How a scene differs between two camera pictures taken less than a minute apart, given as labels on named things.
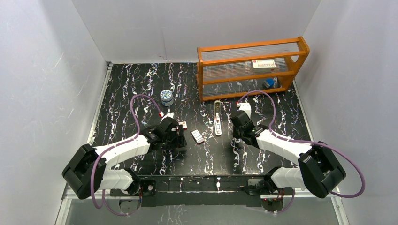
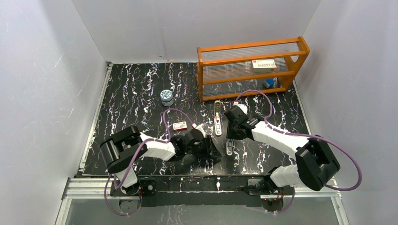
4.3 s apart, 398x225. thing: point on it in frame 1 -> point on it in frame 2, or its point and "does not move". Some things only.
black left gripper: (180, 136) -> (208, 147)
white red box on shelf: (264, 65) does not move
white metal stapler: (217, 121) does not move
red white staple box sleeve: (184, 124) does not move
